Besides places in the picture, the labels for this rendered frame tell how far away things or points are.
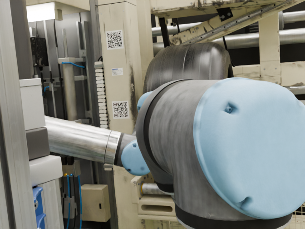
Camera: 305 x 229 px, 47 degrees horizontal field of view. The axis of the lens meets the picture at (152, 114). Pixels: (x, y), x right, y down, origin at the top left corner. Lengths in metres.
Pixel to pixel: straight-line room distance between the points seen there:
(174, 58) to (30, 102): 0.81
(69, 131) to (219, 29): 1.15
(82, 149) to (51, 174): 0.21
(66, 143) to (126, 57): 0.76
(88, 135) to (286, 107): 0.53
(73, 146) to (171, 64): 0.63
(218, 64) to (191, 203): 0.99
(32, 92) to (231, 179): 0.38
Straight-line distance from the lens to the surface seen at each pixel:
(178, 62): 1.29
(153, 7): 1.72
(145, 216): 1.47
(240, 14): 1.78
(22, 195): 0.49
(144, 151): 0.42
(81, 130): 0.78
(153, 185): 1.44
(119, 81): 1.48
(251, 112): 0.30
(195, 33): 1.80
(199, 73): 1.24
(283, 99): 0.32
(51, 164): 0.58
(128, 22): 1.48
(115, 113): 1.51
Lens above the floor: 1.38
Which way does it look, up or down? 7 degrees down
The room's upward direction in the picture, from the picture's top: 4 degrees counter-clockwise
